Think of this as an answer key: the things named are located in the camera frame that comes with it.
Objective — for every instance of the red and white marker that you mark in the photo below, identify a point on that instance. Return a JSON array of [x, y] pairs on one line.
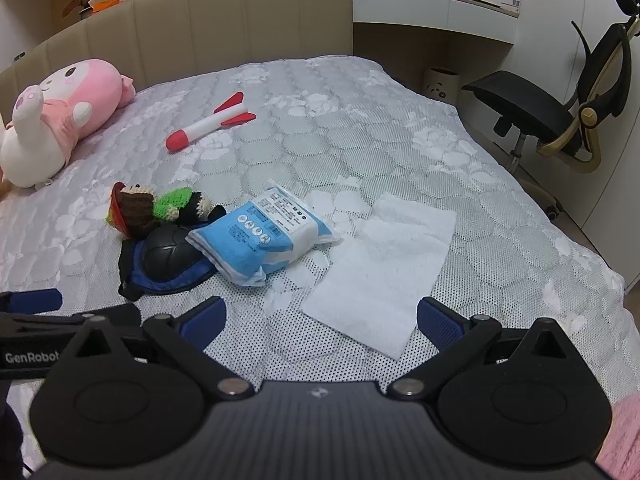
[[200, 127]]

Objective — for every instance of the white cloth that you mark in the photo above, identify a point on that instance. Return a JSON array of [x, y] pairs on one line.
[[380, 270]]

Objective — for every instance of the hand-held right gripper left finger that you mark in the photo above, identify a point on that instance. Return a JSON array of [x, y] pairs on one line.
[[206, 321]]

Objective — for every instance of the black office chair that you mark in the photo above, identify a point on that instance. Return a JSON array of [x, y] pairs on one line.
[[530, 105]]

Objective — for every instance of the cream bin with panda face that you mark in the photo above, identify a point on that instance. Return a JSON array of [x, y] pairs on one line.
[[442, 85]]

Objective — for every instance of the blue and white wipes pack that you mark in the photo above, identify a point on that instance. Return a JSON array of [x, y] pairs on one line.
[[260, 230]]

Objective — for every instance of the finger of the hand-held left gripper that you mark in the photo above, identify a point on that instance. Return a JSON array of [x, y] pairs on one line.
[[35, 300], [125, 316]]

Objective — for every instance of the white desk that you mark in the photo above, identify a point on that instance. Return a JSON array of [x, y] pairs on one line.
[[425, 5]]

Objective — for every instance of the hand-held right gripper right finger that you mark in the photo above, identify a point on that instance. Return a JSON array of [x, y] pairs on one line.
[[439, 323]]

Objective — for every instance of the pink fuzzy garment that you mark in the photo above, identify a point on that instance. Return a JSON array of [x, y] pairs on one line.
[[622, 435]]

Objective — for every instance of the red and yellow snack packet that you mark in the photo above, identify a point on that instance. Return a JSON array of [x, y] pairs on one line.
[[170, 205]]

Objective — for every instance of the pink plush toy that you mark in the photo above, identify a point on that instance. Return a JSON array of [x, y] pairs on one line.
[[60, 110]]

